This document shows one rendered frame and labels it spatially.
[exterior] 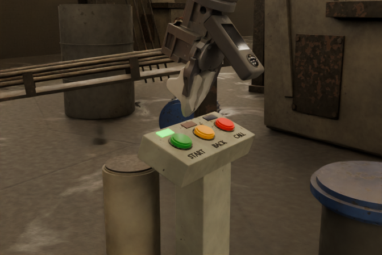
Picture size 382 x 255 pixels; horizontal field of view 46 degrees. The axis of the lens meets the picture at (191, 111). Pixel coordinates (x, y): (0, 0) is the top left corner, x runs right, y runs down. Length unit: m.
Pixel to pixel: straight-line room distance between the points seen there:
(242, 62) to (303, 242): 1.17
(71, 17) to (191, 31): 2.81
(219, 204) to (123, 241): 0.22
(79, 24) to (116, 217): 2.64
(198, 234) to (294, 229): 0.99
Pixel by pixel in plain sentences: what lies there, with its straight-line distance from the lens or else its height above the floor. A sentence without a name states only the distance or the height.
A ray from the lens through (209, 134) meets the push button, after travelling 0.85.
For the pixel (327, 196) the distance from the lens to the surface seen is 1.10.
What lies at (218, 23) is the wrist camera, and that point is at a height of 0.82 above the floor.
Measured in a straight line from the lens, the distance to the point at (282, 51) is 3.00.
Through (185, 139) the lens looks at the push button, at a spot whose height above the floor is 0.61.
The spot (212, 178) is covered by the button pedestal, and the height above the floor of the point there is 0.52.
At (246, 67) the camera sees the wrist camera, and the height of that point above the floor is 0.75.
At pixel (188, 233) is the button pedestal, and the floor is 0.41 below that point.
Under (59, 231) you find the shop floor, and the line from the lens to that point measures 1.85.
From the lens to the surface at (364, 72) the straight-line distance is 2.72.
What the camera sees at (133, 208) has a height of 0.44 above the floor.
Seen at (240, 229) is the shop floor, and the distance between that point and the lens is 1.81.
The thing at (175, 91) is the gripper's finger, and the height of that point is 0.70.
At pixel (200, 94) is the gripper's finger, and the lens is 0.77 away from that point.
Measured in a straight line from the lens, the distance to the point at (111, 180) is 0.93.
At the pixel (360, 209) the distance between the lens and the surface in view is 1.05.
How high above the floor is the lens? 0.84
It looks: 13 degrees down
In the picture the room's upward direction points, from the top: straight up
